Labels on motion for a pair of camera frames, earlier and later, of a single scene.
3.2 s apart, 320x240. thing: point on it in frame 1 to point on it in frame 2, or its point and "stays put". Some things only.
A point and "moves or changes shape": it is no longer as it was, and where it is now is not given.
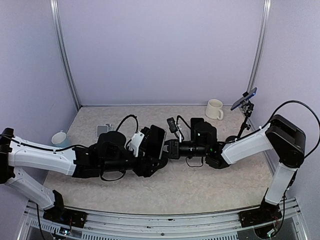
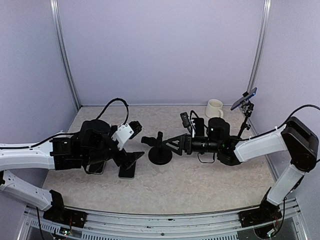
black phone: [156, 142] moves or changes shape
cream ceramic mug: [213, 111] stays put
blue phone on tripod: [246, 96] stays put
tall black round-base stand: [247, 108] stays put
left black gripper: [146, 170] to [120, 160]
